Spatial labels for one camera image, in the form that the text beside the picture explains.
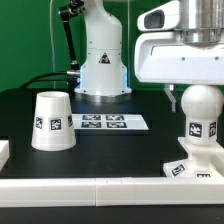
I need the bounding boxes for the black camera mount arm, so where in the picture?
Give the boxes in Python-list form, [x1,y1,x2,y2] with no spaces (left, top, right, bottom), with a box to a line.
[58,0,84,70]

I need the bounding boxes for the black cable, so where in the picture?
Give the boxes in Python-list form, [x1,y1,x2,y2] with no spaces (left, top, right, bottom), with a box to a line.
[19,69,82,90]

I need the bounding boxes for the white lamp base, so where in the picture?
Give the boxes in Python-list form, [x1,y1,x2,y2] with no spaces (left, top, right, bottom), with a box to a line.
[163,137,224,178]

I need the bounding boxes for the white hanging cable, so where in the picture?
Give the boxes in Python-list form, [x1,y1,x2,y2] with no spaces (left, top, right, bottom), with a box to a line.
[48,0,57,90]

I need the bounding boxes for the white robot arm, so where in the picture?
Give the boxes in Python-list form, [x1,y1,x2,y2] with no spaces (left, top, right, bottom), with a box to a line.
[75,0,224,101]

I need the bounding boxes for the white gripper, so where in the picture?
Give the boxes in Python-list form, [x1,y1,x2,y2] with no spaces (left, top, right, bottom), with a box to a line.
[134,32,224,112]

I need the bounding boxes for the white front fence bar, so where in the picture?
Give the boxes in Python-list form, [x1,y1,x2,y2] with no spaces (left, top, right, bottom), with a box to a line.
[0,178,224,207]

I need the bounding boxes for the white lamp bulb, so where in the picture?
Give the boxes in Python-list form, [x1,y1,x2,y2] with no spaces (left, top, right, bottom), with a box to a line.
[181,85,224,146]

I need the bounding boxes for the white marker sheet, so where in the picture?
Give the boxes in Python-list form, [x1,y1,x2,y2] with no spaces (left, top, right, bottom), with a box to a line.
[72,114,148,130]

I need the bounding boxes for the white fence bar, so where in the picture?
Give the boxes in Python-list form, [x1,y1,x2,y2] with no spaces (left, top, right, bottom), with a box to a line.
[0,140,10,171]
[0,178,224,207]

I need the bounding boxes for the white left fence bar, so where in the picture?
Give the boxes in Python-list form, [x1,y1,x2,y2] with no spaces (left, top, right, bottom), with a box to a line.
[0,140,10,171]

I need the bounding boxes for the white lamp shade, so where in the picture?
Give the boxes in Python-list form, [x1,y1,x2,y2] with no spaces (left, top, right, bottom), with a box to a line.
[31,91,76,151]

